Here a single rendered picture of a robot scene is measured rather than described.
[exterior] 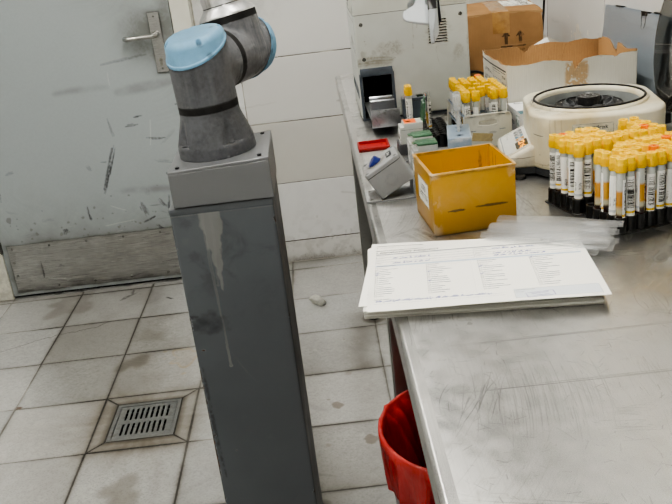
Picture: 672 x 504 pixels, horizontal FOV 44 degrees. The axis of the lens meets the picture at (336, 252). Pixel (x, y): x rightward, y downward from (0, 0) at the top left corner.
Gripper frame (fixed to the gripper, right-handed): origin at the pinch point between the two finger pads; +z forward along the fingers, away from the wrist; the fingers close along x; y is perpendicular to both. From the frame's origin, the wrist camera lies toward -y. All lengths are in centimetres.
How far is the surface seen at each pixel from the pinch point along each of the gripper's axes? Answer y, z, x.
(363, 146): 20.0, 25.7, -23.3
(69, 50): 148, 14, -152
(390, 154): 9.8, 17.1, 12.3
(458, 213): -1.8, 21.2, 32.5
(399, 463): 13, 68, 32
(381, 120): 16.4, 22.8, -32.4
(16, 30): 165, 3, -149
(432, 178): 1.4, 15.0, 33.2
